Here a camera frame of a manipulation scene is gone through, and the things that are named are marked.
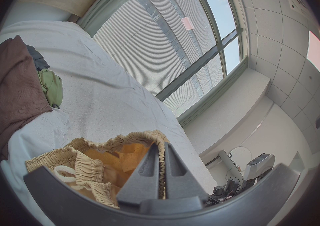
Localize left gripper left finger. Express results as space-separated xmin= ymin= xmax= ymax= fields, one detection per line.
xmin=117 ymin=142 xmax=161 ymax=207

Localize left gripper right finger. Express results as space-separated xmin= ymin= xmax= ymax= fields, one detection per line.
xmin=165 ymin=142 xmax=209 ymax=205

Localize tan shorts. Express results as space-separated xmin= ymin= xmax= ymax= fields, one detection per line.
xmin=25 ymin=129 xmax=171 ymax=209

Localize bed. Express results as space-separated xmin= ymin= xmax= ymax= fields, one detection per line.
xmin=0 ymin=0 xmax=218 ymax=226

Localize pale blue garment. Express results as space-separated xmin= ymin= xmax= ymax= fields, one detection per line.
xmin=5 ymin=106 xmax=71 ymax=168

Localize window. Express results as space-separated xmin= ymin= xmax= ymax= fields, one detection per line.
xmin=77 ymin=0 xmax=250 ymax=126

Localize green garment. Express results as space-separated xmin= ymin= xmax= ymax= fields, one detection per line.
xmin=37 ymin=68 xmax=64 ymax=108

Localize brown garment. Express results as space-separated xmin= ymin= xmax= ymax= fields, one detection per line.
xmin=0 ymin=35 xmax=53 ymax=161

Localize dark blue garment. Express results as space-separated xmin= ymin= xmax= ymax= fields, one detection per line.
xmin=26 ymin=45 xmax=51 ymax=71

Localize ceiling light panel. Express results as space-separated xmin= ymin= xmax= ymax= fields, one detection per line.
xmin=306 ymin=30 xmax=320 ymax=71

